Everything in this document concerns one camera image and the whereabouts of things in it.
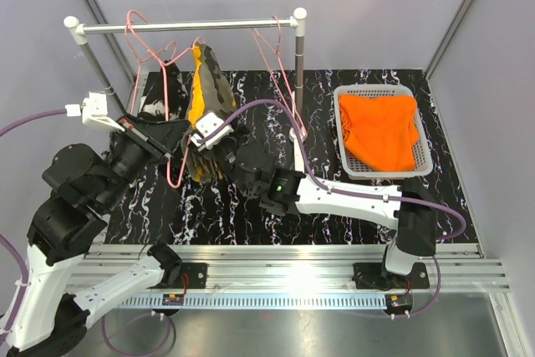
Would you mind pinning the silver white clothes rack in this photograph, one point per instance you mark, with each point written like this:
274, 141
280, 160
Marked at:
298, 134

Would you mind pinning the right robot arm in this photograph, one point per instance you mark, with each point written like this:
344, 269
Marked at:
282, 191

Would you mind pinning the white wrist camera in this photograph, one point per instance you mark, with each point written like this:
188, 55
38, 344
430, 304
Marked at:
209, 130
93, 112

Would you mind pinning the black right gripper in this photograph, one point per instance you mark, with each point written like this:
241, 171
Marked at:
212, 150

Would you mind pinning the pink hanger with black trousers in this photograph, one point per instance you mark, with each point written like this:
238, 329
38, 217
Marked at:
151, 54

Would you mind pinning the black marble pattern mat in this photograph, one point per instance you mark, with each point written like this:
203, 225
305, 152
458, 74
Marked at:
217, 214

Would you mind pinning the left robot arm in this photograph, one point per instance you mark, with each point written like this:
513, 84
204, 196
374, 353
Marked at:
44, 318

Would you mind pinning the white plastic basket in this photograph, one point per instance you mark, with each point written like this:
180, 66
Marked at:
358, 170

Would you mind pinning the aluminium mounting rail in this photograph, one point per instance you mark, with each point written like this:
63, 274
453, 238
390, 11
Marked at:
460, 268

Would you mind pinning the orange trousers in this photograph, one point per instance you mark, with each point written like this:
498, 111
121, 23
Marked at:
380, 132

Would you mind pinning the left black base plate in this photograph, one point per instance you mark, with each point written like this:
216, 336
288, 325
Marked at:
193, 275

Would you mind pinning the camouflage yellow trousers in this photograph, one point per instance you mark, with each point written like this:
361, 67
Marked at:
210, 91

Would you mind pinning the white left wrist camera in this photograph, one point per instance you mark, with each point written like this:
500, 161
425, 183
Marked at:
93, 112

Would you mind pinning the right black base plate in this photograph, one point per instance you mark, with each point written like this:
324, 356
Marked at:
374, 276

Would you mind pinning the white slotted cable duct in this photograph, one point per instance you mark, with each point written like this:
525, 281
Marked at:
257, 301

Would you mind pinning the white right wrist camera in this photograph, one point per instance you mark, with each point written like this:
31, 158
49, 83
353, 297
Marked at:
209, 130

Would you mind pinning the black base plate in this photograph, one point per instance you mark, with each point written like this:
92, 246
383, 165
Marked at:
374, 276
193, 275

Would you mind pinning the pink hanger with camouflage trousers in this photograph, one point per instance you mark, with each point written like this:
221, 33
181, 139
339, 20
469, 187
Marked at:
163, 68

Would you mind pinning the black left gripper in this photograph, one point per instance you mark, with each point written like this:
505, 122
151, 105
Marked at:
160, 139

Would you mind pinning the black white patterned trousers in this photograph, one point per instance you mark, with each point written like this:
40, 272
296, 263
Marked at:
152, 103

